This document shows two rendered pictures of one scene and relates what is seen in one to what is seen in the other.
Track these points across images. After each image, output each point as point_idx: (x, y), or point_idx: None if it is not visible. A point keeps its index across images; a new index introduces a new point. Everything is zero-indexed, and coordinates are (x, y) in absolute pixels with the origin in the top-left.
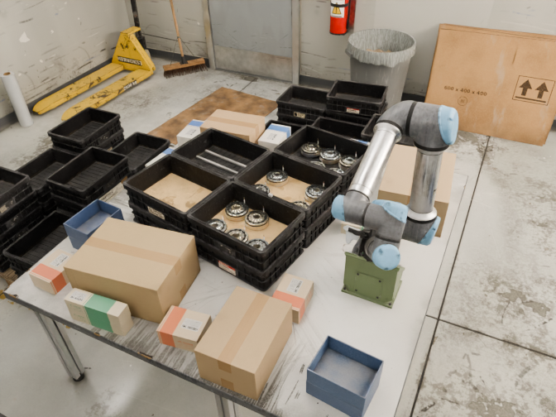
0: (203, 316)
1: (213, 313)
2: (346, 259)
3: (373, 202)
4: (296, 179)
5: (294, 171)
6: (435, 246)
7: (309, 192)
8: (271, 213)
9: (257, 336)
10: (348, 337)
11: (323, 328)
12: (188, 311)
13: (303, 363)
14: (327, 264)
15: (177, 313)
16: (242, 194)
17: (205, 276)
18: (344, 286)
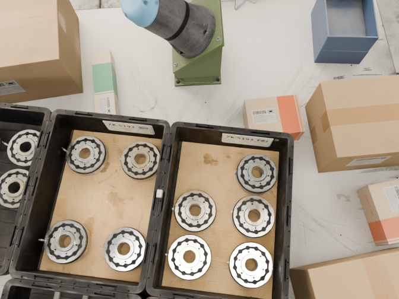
0: (375, 193)
1: (338, 202)
2: (222, 49)
3: (147, 4)
4: (55, 209)
5: (43, 216)
6: (96, 18)
7: (94, 161)
8: (170, 195)
9: (386, 92)
10: (276, 54)
11: (281, 80)
12: (382, 216)
13: (333, 79)
14: (186, 115)
15: (393, 228)
16: (158, 263)
17: (293, 254)
18: (214, 81)
